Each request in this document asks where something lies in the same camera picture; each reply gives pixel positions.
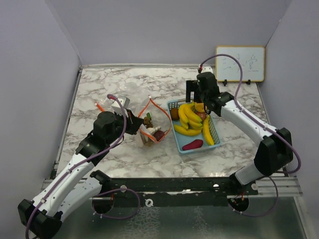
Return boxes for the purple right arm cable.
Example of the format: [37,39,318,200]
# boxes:
[198,54,302,216]

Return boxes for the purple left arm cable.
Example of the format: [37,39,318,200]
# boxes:
[24,94,141,239]

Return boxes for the clear zip top bag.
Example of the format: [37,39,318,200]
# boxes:
[134,95,171,147]

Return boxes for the orange mango fruit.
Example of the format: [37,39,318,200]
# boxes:
[194,103,205,113]

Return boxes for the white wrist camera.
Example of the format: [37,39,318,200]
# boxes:
[198,65,214,74]
[111,96,130,115]

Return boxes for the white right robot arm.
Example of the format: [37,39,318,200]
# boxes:
[185,72,293,195]

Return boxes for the red apple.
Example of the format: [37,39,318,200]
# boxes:
[154,130,165,141]

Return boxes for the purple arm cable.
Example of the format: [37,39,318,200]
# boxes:
[24,94,141,239]
[198,54,302,216]

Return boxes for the light blue plastic basket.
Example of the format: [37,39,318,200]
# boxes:
[167,100,221,154]

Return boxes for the brown longan bunch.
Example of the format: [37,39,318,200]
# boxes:
[139,112,157,147]

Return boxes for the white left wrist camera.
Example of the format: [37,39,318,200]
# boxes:
[111,96,130,115]

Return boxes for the small framed whiteboard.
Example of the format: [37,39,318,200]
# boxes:
[215,46,265,82]

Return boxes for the single yellow banana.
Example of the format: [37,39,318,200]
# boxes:
[202,116,215,146]

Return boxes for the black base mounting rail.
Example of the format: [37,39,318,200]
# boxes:
[92,177,258,209]

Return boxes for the white mushroom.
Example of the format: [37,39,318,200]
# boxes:
[146,126,161,136]

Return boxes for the magenta sweet potato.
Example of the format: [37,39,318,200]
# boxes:
[182,139,203,151]

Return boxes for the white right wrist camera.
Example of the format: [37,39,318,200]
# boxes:
[198,65,214,74]

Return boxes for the dark purple mangosteen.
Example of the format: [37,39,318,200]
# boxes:
[196,112,207,122]

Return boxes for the brown kiwi fruit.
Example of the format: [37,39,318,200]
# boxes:
[170,108,179,120]

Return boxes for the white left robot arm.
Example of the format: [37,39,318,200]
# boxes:
[18,110,144,239]

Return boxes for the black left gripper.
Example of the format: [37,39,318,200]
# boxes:
[107,109,144,145]

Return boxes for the yellow banana bunch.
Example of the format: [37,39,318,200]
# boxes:
[173,102,203,136]

